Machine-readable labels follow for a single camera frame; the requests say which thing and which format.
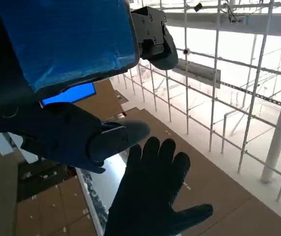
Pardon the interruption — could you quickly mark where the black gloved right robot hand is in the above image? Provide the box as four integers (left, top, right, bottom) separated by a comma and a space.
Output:
103, 136, 214, 236

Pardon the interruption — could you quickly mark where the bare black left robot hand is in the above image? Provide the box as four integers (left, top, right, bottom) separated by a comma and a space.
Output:
0, 0, 179, 174

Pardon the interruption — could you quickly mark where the blue lit monitor screen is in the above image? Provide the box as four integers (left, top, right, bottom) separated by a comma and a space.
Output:
41, 82, 97, 107

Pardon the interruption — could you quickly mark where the white round pillar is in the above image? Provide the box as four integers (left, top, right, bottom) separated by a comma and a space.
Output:
260, 59, 281, 184

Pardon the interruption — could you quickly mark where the white metal frame grid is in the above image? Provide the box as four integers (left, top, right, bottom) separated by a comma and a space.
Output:
115, 0, 281, 203

